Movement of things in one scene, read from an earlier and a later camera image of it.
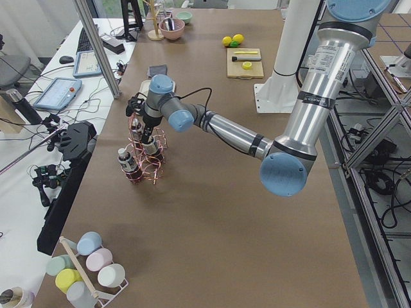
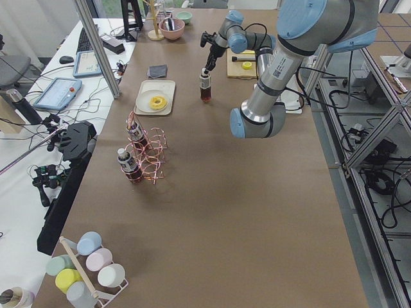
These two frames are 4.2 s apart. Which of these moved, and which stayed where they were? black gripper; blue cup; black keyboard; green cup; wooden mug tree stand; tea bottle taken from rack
Moved: tea bottle taken from rack; black gripper
Stayed: green cup; black keyboard; blue cup; wooden mug tree stand
